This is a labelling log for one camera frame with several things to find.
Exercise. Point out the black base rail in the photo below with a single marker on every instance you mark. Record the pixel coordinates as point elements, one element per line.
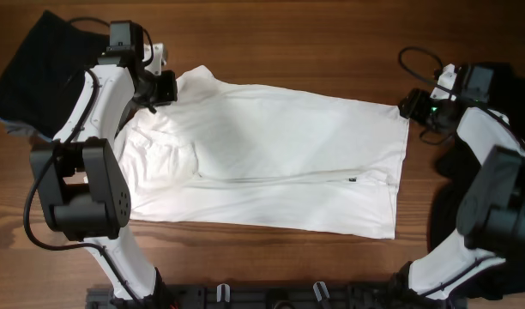
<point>319,295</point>

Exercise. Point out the black folded shirt on stack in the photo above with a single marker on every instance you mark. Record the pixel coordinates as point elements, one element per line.
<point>45,77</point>

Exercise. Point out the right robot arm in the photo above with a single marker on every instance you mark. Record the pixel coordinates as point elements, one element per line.
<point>477,227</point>

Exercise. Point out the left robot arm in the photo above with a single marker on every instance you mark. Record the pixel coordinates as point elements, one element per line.
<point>79,198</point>

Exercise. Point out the black unfolded garment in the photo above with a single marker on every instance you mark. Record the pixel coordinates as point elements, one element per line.
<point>499,122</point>

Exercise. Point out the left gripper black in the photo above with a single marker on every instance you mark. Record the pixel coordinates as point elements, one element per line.
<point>169,93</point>

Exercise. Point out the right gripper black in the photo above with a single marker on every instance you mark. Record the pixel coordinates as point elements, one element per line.
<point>414,103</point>

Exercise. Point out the white t-shirt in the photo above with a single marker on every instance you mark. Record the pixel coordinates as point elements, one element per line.
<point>265,156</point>

